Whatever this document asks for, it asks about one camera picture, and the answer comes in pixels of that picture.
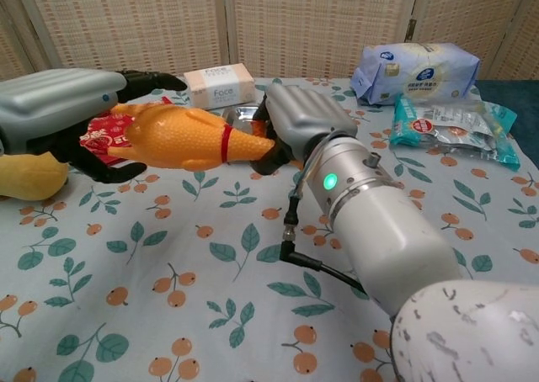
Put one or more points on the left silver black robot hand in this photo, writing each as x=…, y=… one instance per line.
x=50, y=104

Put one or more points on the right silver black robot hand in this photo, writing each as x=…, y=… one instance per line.
x=303, y=113

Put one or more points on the yellow rubber chicken toy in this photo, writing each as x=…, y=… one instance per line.
x=177, y=138

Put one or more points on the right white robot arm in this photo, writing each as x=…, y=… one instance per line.
x=379, y=213

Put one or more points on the yellow plush toy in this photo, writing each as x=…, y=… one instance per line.
x=29, y=176

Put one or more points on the peach Face tissue pack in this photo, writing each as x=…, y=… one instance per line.
x=219, y=89

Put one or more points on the light blue tissue pack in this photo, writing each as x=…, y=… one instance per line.
x=421, y=70

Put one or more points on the woven folding screen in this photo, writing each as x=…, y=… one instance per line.
x=126, y=20

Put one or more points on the teal snack bag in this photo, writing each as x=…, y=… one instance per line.
x=442, y=129

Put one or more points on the floral leaf print tablecloth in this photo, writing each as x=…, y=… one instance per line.
x=126, y=293

